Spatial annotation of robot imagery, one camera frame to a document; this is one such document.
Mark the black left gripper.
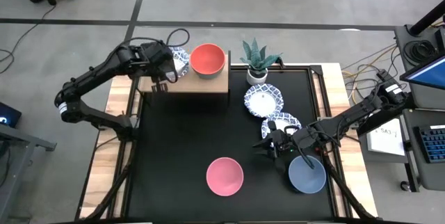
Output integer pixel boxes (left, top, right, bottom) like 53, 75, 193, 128
140, 40, 179, 85

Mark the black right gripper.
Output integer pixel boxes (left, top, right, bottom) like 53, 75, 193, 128
252, 126, 309, 160

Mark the blue white patterned bowl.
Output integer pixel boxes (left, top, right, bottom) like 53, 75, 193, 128
261, 111, 303, 141
168, 46, 191, 79
243, 83, 285, 119

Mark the red bowl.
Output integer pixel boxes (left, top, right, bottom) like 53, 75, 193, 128
189, 42, 227, 77

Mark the pink bowl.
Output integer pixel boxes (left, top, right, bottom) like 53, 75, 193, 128
206, 157, 245, 197

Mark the wooden shelf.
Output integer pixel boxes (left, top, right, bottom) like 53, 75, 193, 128
138, 50, 232, 95

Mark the black table mat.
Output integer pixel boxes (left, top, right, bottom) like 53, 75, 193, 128
125, 67, 337, 220

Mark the potted plant in white pot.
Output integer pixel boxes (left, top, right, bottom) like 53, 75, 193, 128
239, 37, 283, 87

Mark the white paper sign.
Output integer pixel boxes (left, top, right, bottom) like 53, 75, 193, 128
366, 122, 407, 157

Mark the black diagonal support beam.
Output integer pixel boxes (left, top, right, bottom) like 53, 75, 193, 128
357, 98, 418, 137

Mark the black power strip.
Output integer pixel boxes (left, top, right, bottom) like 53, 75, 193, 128
375, 68, 396, 86

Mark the grey equipment cart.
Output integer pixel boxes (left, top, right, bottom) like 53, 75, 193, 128
394, 24, 445, 193

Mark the grey metal stand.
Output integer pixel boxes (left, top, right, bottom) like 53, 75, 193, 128
0, 122, 58, 224

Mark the dark device with blue light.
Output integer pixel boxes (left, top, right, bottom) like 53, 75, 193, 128
0, 101, 23, 129

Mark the backlit keyboard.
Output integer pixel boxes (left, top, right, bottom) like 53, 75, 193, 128
413, 124, 445, 164

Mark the monitor with blue screen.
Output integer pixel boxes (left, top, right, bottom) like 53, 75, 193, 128
399, 54, 445, 91

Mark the black pole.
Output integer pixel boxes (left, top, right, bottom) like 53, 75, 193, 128
407, 0, 445, 38

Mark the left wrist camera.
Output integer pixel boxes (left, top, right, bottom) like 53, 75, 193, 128
149, 40, 172, 57

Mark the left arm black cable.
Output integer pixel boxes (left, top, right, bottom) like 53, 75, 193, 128
118, 28, 191, 58

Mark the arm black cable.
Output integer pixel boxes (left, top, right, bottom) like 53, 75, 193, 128
118, 28, 191, 58
284, 125, 319, 170

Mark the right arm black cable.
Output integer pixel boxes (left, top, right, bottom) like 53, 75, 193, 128
284, 125, 319, 170

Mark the yellow floor cable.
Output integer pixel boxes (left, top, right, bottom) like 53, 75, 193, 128
341, 44, 398, 105

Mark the black floor cable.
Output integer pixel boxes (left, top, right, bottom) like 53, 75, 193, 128
0, 3, 58, 76

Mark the coiled black cable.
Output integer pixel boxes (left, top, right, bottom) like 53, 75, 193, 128
403, 39, 439, 67

